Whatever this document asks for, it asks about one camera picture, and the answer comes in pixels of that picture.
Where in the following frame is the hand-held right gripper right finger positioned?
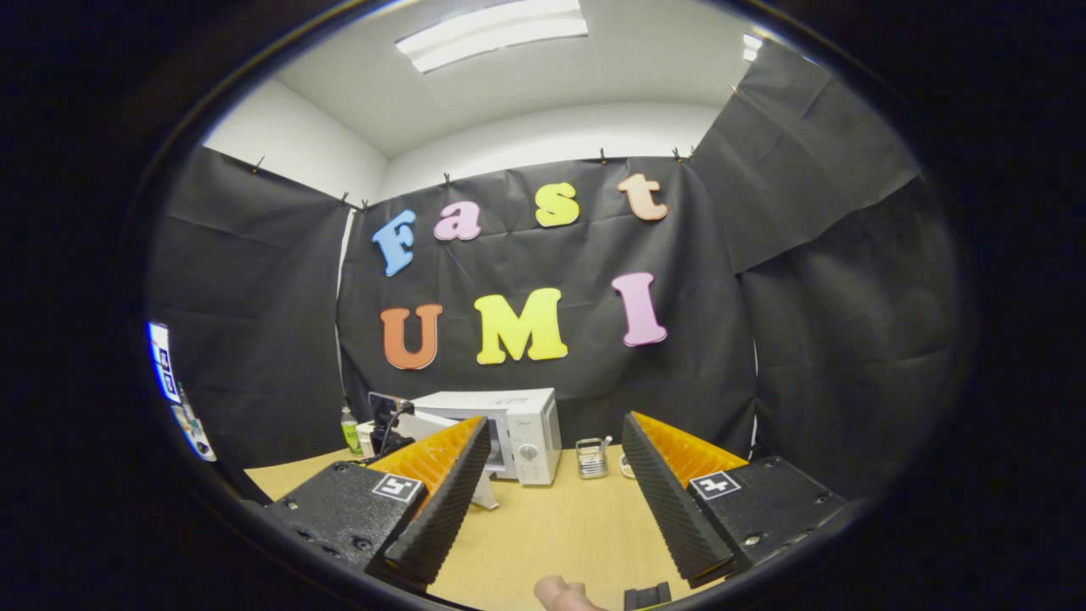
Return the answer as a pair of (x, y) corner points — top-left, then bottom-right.
(620, 411), (851, 590)

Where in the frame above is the metal wire basket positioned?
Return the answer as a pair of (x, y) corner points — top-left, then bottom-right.
(574, 436), (610, 481)

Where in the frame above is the black backdrop cloth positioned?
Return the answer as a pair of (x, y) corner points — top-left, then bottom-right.
(144, 38), (964, 502)

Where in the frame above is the white microwave oven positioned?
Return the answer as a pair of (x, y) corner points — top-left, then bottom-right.
(392, 387), (563, 511)

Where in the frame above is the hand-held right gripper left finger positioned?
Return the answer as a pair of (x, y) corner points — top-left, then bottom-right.
(265, 414), (495, 588)

